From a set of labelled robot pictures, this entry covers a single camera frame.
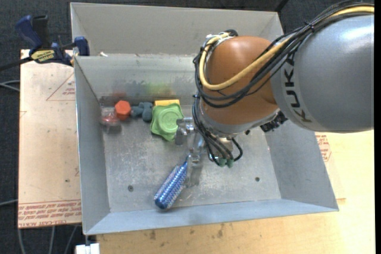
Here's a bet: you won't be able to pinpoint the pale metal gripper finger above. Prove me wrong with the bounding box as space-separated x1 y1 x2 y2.
186 150 204 189
175 117 196 146

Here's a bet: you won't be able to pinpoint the blue and white textured cylinder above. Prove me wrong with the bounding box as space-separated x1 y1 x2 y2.
153 159 189 211

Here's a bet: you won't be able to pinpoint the yellow flat block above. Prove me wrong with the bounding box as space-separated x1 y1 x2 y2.
154 99 181 108

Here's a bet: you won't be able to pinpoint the dark teal toy figure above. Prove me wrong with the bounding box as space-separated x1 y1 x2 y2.
130 101 154 123

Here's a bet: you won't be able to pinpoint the grey metal bin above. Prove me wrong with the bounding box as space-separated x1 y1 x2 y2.
70 2 339 236

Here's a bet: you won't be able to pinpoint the orange hexagonal nut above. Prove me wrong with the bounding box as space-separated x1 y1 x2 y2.
114 99 132 121

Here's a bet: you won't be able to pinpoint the clear plastic piece with red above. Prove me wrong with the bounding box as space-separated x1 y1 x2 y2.
99 106 122 133

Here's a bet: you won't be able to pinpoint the pale board with red print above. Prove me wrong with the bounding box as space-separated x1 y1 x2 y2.
17 49 83 230

